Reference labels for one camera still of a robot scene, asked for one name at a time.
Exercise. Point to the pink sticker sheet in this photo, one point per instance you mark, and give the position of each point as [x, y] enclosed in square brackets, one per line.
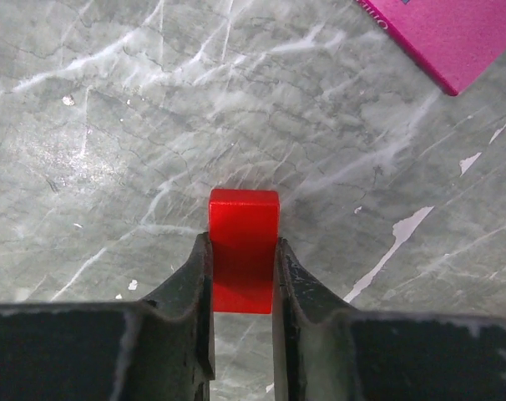
[452, 41]

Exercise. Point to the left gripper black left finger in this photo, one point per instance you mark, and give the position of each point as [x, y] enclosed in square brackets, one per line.
[160, 347]

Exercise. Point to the red block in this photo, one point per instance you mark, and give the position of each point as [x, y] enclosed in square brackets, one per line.
[243, 231]

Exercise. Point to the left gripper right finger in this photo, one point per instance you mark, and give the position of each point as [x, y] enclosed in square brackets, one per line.
[326, 349]

